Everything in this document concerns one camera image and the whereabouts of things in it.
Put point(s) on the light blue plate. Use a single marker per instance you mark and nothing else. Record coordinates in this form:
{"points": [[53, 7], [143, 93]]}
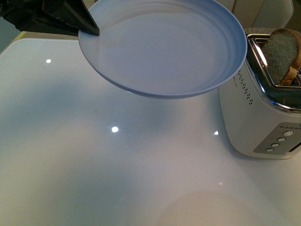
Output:
{"points": [[165, 48]]}

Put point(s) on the white chrome two-slot toaster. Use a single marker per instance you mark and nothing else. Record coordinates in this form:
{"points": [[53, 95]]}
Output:
{"points": [[262, 119]]}

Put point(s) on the beige chair right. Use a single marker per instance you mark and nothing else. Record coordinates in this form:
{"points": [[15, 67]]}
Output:
{"points": [[261, 13]]}

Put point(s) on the brown bread slice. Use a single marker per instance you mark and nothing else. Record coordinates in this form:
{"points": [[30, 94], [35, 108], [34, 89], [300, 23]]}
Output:
{"points": [[282, 52]]}

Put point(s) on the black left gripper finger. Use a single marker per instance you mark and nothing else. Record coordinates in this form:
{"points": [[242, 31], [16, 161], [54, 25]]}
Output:
{"points": [[65, 17]]}

